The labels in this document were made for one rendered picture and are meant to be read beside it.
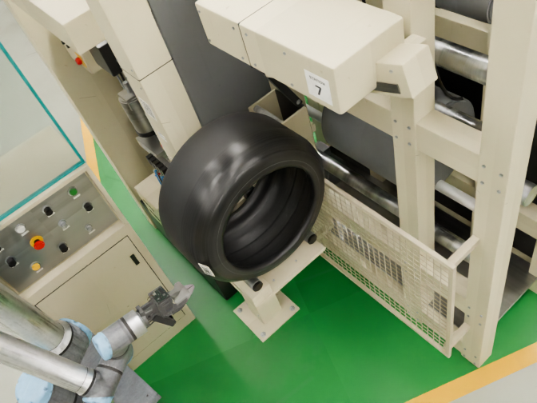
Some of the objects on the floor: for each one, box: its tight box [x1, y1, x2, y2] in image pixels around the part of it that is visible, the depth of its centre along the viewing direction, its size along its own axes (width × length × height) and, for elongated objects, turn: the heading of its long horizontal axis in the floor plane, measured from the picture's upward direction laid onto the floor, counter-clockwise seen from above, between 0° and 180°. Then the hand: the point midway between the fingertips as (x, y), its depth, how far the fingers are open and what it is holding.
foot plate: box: [233, 290, 300, 342], centre depth 292 cm, size 27×27×2 cm
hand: (191, 289), depth 190 cm, fingers closed
